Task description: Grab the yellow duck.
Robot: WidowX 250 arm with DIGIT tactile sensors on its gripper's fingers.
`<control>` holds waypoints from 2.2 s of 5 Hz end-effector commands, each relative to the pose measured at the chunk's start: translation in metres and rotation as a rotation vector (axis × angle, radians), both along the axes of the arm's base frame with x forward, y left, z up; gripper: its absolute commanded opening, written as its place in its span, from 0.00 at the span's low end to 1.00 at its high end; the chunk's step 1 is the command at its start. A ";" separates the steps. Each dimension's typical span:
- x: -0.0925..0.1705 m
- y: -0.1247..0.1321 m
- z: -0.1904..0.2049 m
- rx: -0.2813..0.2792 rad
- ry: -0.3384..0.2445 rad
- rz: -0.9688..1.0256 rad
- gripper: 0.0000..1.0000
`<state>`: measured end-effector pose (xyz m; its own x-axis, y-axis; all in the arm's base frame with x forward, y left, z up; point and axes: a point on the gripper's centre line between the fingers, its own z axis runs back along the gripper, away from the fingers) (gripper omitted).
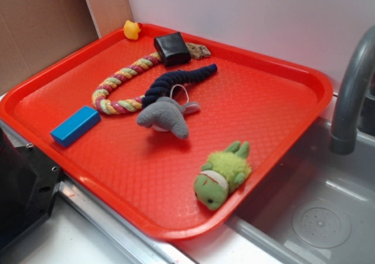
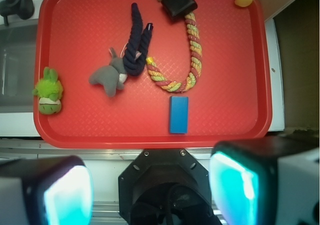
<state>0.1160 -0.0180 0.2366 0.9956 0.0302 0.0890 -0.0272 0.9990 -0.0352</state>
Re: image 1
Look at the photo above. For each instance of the yellow rubber duck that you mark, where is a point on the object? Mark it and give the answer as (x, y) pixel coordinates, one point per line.
(132, 30)

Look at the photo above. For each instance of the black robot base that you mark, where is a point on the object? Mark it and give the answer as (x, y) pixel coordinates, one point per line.
(29, 182)

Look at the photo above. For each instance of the red plastic tray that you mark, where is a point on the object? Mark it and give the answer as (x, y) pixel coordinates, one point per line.
(147, 176)

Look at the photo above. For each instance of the grey plush shark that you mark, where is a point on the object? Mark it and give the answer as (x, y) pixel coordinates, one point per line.
(167, 115)

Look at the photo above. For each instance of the green plush turtle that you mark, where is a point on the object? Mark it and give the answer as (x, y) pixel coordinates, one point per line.
(222, 174)

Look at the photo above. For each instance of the brown cork piece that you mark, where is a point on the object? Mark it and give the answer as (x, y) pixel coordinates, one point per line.
(197, 51)

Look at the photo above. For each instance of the black rectangular block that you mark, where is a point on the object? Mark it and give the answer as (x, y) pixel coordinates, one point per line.
(172, 49)

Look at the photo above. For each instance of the blue rectangular block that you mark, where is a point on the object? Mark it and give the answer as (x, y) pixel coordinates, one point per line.
(75, 126)

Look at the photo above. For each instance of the grey plastic sink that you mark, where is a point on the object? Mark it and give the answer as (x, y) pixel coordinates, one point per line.
(314, 206)

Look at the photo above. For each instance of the grey faucet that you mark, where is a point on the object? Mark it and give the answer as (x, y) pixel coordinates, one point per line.
(354, 109)

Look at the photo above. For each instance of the brown cardboard panel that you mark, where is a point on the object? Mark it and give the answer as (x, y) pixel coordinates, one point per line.
(37, 33)

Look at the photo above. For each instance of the multicolour braided rope toy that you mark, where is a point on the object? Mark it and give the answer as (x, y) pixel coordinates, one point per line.
(99, 96)

